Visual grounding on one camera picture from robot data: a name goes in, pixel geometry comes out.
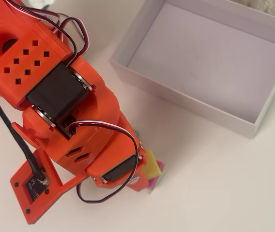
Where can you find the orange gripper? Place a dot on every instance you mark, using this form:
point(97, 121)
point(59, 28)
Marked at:
point(120, 172)

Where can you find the yellow foam cuboid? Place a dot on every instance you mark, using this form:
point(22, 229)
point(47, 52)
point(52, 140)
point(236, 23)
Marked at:
point(152, 166)

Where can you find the white foam cuboid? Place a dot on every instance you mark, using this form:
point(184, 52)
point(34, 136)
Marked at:
point(158, 186)

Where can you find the pink foam cuboid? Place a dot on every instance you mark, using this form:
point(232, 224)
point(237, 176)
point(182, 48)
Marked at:
point(160, 166)

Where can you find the blue foam cuboid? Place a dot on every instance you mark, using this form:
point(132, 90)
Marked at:
point(136, 133)

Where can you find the white cardboard bin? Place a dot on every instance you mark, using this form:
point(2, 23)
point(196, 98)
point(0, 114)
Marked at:
point(200, 60)

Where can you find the beige woven curtain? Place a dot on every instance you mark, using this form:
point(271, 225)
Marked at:
point(273, 7)

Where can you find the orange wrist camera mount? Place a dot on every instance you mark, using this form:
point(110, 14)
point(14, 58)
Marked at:
point(31, 210)

